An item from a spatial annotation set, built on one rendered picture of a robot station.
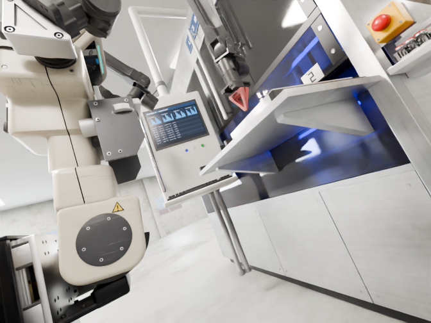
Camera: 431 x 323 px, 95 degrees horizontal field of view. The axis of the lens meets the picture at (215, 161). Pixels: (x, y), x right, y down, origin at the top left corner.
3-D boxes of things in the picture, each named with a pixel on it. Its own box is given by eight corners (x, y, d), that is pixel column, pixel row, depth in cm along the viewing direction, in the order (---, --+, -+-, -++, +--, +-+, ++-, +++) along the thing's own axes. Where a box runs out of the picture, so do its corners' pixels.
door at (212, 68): (224, 125, 151) (197, 62, 161) (256, 85, 109) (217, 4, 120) (223, 125, 150) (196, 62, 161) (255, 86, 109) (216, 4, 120)
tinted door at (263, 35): (256, 85, 109) (217, 3, 119) (319, 6, 71) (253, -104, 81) (255, 85, 109) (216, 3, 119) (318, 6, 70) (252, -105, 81)
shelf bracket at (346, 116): (365, 134, 67) (347, 102, 70) (374, 131, 65) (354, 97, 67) (296, 161, 53) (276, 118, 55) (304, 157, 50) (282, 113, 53)
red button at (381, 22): (381, 34, 57) (374, 24, 58) (397, 22, 54) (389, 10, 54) (374, 34, 55) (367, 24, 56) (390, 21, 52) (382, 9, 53)
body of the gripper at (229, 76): (252, 85, 73) (244, 68, 74) (233, 84, 67) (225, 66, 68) (240, 96, 78) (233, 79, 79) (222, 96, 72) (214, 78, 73)
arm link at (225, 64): (213, 65, 75) (222, 53, 70) (226, 66, 79) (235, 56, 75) (220, 81, 74) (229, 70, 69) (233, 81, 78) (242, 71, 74)
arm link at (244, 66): (210, 49, 76) (225, 36, 69) (231, 52, 83) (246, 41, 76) (217, 80, 77) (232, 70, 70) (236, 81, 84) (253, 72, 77)
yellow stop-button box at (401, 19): (388, 43, 61) (376, 25, 62) (417, 22, 55) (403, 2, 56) (376, 44, 58) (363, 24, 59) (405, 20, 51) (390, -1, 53)
